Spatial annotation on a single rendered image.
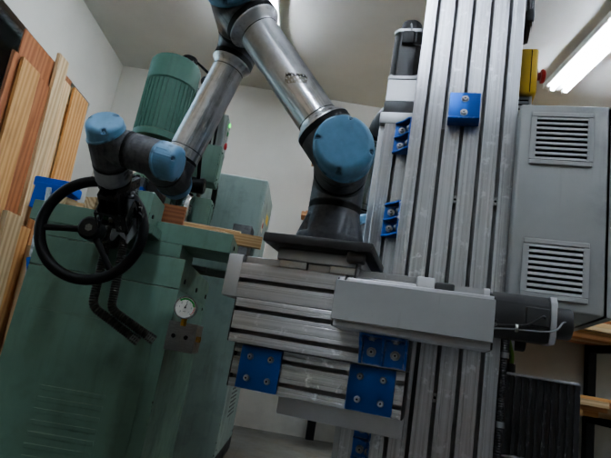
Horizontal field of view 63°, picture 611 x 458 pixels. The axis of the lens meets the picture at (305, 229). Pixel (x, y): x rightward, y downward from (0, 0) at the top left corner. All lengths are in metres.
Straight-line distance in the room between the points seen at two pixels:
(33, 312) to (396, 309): 1.09
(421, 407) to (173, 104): 1.22
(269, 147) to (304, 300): 3.27
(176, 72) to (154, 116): 0.18
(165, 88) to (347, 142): 0.98
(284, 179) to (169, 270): 2.69
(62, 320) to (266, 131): 3.00
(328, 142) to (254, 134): 3.35
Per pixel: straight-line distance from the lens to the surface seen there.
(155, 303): 1.51
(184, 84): 1.83
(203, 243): 1.52
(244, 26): 1.11
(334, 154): 0.93
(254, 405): 3.91
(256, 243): 1.66
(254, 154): 4.20
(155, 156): 1.01
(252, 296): 1.04
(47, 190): 2.50
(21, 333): 1.63
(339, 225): 1.03
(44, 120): 3.53
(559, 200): 1.21
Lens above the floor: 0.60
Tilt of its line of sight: 14 degrees up
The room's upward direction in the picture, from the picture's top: 10 degrees clockwise
